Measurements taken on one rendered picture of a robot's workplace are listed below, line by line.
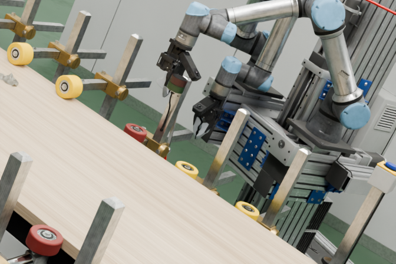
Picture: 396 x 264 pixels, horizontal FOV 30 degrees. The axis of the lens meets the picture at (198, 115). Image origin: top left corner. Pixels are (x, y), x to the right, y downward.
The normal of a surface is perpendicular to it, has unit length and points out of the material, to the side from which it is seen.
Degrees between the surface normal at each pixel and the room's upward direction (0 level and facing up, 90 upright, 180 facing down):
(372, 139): 90
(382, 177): 90
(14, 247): 90
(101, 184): 0
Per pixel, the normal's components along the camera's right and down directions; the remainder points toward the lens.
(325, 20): 0.10, 0.25
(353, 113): 0.18, 0.48
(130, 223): 0.40, -0.87
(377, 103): -0.76, -0.14
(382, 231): -0.40, 0.11
